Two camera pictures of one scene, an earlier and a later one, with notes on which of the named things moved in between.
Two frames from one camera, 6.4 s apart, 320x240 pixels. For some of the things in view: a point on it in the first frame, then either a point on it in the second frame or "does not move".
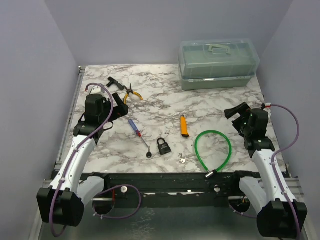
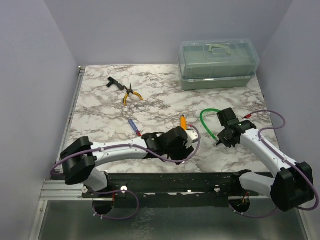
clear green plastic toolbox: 217,63 does not move
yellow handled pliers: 130,91 does not move
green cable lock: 209,173 to 213,136
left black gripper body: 118,111 to 179,152
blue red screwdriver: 137,130 does not move
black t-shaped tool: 113,81 does not move
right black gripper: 243,109 to 227,142
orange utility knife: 183,126 does not move
